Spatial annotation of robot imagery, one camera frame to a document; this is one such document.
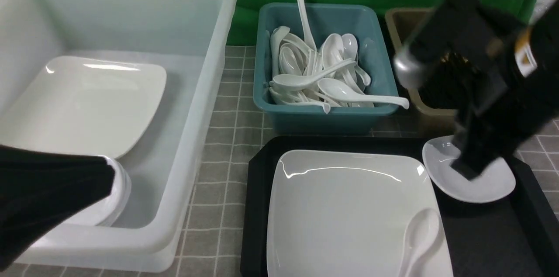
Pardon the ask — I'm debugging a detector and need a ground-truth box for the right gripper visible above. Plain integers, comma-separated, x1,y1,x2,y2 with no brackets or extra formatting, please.
393,0,538,180

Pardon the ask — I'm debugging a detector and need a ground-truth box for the white bowl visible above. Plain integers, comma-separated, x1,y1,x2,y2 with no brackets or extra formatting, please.
64,156,132,227
422,135,516,204

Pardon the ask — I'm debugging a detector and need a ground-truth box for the white soup spoon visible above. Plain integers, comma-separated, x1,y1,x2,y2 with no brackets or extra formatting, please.
397,208,441,277

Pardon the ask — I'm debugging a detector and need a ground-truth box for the white square rice plate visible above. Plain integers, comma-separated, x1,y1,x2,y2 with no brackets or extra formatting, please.
266,149,439,277

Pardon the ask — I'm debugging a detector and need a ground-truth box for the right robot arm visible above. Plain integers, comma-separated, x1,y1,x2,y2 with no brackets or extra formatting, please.
393,0,559,180

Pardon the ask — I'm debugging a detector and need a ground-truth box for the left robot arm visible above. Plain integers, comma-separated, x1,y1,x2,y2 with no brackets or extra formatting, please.
0,145,118,271

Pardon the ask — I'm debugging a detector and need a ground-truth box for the white square plate in bin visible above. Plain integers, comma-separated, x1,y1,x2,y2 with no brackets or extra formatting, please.
1,56,166,158

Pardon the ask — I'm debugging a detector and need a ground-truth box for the black chopsticks pile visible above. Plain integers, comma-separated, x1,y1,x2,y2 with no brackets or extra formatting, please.
418,52,473,110

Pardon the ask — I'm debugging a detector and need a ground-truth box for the brown plastic bin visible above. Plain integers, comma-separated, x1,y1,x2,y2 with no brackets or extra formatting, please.
385,7,455,117

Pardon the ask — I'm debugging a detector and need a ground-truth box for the teal plastic bin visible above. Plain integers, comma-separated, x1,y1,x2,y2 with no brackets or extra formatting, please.
253,3,399,135

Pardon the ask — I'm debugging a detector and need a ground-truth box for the upright white spoon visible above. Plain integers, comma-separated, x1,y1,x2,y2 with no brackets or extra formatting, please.
297,0,317,51

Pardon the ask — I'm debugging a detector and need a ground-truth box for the white spoon lying across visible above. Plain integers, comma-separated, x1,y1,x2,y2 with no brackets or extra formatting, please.
269,59,357,90

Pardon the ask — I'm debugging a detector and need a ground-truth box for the black serving tray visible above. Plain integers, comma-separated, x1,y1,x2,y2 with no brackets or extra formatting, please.
240,136,559,277

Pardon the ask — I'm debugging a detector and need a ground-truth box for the large translucent white bin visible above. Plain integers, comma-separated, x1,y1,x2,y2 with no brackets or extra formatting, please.
1,0,236,273

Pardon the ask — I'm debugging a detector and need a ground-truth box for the white bowl in bin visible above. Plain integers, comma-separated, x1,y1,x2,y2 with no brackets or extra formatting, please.
64,156,132,227

